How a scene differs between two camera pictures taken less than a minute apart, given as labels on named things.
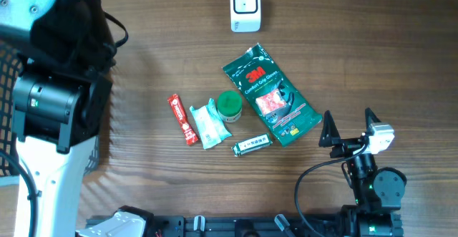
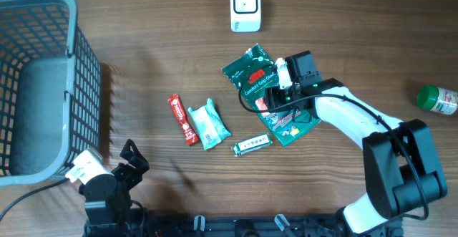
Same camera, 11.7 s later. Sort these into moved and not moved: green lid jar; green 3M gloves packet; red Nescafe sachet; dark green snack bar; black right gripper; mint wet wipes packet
Moved: green lid jar; black right gripper
Not moved: green 3M gloves packet; mint wet wipes packet; dark green snack bar; red Nescafe sachet
